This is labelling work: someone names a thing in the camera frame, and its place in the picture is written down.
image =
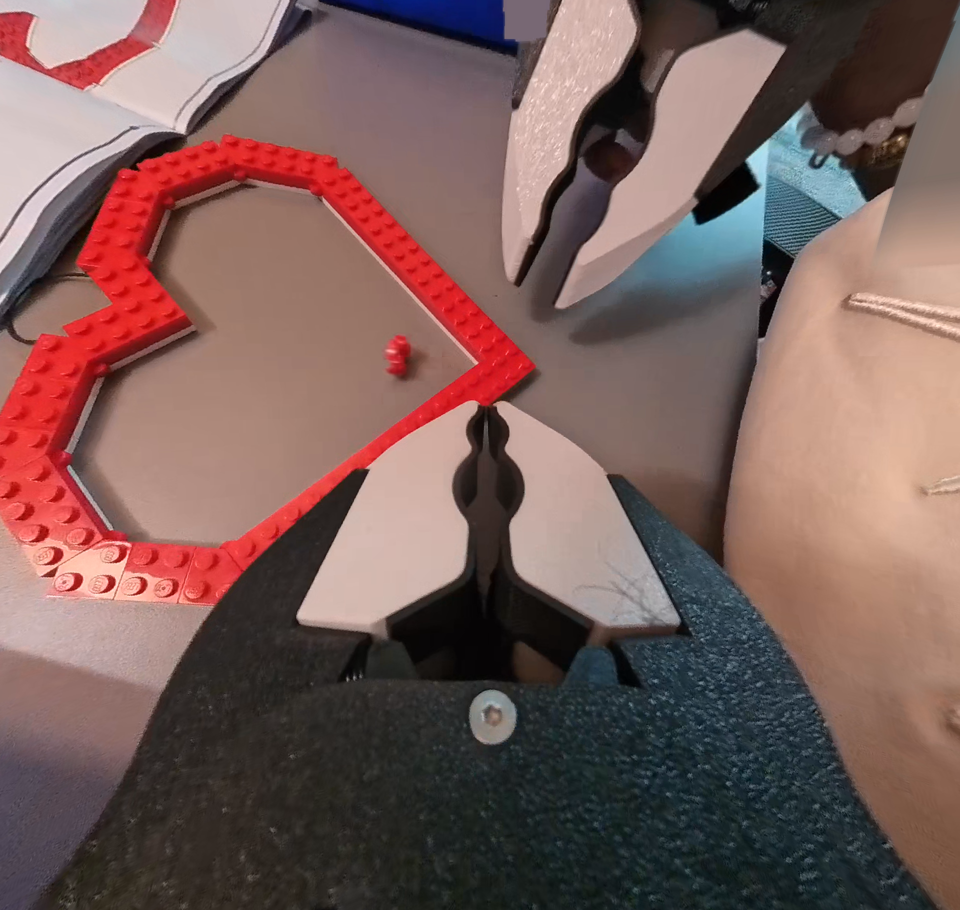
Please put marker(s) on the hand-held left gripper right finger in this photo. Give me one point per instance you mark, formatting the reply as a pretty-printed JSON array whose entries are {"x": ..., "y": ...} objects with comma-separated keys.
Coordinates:
[{"x": 585, "y": 535}]

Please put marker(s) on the person's right hand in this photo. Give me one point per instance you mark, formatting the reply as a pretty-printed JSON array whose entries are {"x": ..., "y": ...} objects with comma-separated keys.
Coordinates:
[{"x": 900, "y": 32}]

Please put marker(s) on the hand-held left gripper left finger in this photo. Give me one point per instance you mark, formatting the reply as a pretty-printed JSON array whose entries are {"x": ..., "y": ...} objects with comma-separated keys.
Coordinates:
[{"x": 397, "y": 535}]

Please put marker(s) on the red brick heart frame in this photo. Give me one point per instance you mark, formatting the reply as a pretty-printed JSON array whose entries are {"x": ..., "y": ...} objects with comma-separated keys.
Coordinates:
[{"x": 120, "y": 265}]

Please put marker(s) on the person's beige clothing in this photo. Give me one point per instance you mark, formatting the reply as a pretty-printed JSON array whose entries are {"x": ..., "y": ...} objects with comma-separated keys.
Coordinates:
[{"x": 840, "y": 475}]

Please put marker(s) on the small red brick piece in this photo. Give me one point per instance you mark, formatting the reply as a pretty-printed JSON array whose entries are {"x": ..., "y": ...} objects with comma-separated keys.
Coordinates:
[{"x": 397, "y": 355}]

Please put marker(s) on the open instruction booklet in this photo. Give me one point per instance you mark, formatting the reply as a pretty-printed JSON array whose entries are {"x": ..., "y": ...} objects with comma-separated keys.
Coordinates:
[{"x": 60, "y": 122}]

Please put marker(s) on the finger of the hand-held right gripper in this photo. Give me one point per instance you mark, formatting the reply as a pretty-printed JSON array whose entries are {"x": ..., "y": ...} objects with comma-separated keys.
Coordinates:
[
  {"x": 697, "y": 137},
  {"x": 555, "y": 100}
]

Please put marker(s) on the grey desk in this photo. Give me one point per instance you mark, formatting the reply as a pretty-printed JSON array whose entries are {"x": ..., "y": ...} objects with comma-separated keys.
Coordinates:
[{"x": 315, "y": 310}]

